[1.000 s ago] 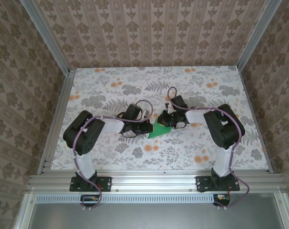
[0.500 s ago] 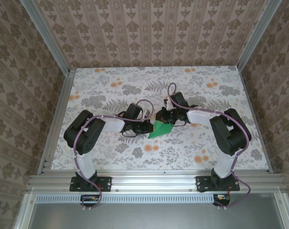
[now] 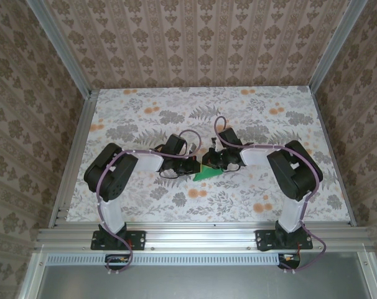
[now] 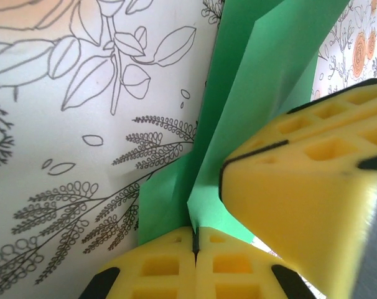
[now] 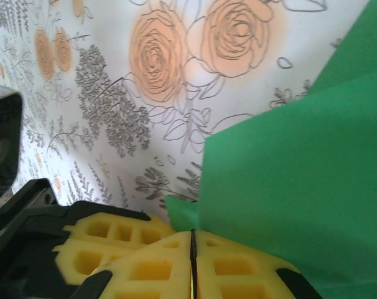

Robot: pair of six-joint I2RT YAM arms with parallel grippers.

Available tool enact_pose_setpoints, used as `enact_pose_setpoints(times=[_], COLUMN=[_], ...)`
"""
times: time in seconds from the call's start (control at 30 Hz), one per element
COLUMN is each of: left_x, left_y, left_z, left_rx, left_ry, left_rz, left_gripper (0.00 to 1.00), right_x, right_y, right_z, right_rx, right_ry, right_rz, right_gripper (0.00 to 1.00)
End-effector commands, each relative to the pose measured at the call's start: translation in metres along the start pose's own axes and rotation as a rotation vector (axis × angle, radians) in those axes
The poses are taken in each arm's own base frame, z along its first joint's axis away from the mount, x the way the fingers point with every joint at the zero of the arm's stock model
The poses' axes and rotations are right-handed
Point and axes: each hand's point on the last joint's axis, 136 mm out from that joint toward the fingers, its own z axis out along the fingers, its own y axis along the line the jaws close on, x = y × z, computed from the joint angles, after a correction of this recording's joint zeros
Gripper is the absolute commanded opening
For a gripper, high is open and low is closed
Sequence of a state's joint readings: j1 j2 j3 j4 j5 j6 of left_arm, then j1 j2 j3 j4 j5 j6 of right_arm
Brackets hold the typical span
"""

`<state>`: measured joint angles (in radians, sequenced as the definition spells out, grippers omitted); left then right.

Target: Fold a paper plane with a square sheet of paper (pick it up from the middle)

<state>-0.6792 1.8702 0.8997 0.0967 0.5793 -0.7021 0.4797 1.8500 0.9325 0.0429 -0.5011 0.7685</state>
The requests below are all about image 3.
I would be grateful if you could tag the green paper sheet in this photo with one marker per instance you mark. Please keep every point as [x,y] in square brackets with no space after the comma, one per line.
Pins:
[207,174]

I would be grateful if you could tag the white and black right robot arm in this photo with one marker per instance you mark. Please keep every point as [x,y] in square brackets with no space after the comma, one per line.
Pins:
[297,174]

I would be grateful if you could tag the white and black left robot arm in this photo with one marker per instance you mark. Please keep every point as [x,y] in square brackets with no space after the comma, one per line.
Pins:
[114,174]

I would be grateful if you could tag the floral patterned table cover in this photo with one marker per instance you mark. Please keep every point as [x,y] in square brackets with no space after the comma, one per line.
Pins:
[176,102]

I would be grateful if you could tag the aluminium mounting beam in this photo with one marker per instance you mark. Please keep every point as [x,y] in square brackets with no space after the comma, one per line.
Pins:
[201,236]

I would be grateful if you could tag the small black controller board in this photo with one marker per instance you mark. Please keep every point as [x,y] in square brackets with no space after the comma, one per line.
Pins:
[118,263]
[289,263]

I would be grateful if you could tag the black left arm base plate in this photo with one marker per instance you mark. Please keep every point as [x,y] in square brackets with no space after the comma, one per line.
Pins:
[138,240]

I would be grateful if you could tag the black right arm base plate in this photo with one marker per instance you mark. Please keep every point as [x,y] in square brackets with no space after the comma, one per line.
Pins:
[264,240]

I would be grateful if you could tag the aluminium table side rail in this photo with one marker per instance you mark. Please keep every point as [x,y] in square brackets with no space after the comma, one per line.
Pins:
[81,130]
[334,155]

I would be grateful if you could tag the aluminium frame post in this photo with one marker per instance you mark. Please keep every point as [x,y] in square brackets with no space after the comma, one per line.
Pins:
[65,51]
[335,46]

